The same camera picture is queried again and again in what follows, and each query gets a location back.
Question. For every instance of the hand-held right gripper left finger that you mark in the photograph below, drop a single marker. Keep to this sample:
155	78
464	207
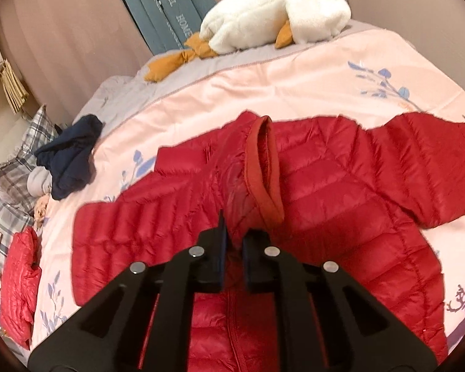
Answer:
217	263

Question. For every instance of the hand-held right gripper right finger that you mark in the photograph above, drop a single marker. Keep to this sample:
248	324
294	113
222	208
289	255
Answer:
252	263

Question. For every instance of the large red down jacket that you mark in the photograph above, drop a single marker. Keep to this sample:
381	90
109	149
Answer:
325	170

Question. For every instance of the navy cloth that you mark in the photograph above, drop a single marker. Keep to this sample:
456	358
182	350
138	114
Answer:
69	155

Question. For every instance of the pink printed blanket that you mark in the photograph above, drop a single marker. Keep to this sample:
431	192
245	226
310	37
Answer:
294	85

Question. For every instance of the peach cloth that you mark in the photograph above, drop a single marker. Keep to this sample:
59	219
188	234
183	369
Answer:
42	209

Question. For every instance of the grey cloth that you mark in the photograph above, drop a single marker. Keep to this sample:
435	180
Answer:
38	180

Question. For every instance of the small red down jacket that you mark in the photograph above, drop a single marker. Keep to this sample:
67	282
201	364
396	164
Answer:
19	279

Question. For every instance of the white goose plush toy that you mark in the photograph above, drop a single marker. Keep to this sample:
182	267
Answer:
271	11

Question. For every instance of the teal headboard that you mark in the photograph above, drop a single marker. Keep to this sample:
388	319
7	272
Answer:
170	7

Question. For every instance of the straw tassel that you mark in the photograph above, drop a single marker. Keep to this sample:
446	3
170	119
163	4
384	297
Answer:
15	89

